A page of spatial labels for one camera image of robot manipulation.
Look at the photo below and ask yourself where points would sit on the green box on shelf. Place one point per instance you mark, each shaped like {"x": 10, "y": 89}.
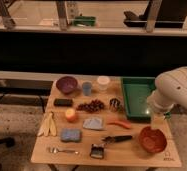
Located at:
{"x": 84, "y": 20}

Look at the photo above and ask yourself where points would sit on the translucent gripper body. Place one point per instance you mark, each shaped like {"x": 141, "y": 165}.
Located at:
{"x": 157, "y": 121}

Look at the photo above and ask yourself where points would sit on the blue sponge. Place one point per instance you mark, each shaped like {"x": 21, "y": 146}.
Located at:
{"x": 70, "y": 135}

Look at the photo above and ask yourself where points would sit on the metal cup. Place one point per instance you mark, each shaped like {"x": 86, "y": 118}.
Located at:
{"x": 114, "y": 104}

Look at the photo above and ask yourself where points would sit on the black object on shelf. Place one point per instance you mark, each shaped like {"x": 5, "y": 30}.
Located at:
{"x": 172, "y": 14}

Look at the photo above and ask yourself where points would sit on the white cup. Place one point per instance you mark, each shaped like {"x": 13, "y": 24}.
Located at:
{"x": 103, "y": 82}

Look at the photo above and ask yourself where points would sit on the purple bowl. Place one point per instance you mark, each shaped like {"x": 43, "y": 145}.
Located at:
{"x": 67, "y": 84}

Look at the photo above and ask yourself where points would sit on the bunch of dark grapes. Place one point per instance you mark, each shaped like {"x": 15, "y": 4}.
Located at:
{"x": 93, "y": 106}

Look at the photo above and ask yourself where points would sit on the green tray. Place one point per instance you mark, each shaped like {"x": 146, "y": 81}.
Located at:
{"x": 135, "y": 91}

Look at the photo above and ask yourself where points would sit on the orange bowl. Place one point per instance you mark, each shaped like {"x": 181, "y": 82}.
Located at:
{"x": 152, "y": 141}

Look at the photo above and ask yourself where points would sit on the orange carrot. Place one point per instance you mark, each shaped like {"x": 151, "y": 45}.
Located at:
{"x": 120, "y": 123}

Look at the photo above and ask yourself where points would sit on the peach fruit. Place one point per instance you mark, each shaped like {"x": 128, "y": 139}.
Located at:
{"x": 71, "y": 115}

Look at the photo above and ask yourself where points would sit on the black binder clip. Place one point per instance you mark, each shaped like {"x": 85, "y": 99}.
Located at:
{"x": 97, "y": 151}

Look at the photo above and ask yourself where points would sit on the metal fork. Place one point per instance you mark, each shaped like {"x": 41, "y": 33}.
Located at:
{"x": 56, "y": 150}

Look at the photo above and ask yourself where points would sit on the grey blue cloth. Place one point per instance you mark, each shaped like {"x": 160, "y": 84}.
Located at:
{"x": 93, "y": 123}

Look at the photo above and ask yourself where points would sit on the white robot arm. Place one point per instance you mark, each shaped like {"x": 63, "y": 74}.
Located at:
{"x": 171, "y": 89}

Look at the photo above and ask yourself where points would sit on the black handled tool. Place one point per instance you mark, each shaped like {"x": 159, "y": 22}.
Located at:
{"x": 114, "y": 139}

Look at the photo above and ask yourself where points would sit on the bunch of bananas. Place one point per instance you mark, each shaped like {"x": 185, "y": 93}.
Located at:
{"x": 48, "y": 126}

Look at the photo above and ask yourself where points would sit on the blue cup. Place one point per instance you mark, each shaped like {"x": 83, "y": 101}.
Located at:
{"x": 87, "y": 88}

